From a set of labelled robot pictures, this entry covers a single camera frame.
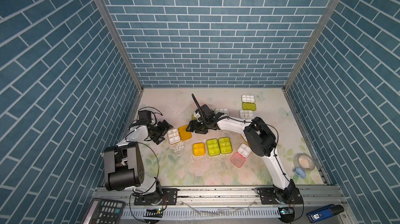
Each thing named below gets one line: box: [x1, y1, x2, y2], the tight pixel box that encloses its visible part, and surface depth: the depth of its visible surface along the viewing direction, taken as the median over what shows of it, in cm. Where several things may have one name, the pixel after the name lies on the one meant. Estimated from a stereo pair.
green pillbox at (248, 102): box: [240, 94, 257, 111], surface depth 114 cm
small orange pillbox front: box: [192, 142, 206, 157], surface depth 91 cm
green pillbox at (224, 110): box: [214, 107, 230, 116], surface depth 109 cm
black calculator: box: [80, 197, 125, 224], surface depth 69 cm
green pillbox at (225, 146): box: [218, 136, 233, 155], surface depth 92 cm
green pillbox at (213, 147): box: [206, 138, 221, 157], surface depth 91 cm
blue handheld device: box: [306, 204, 345, 224], surface depth 69 cm
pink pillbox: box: [230, 143, 253, 169], surface depth 88 cm
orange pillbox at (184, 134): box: [178, 125, 192, 141], surface depth 98 cm
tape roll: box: [293, 152, 316, 172], surface depth 86 cm
